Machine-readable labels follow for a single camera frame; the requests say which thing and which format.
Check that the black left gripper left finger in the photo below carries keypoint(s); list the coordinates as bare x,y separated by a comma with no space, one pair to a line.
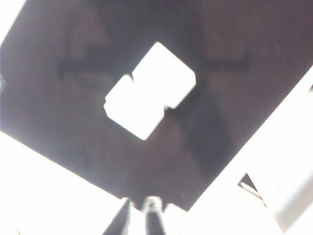
119,220

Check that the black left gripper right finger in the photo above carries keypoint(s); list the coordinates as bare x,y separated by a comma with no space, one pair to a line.
155,220

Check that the white green mahjong tile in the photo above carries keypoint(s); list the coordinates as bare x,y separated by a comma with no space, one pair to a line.
133,112
163,76

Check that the black rectangular mat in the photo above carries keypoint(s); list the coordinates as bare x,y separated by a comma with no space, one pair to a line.
73,98

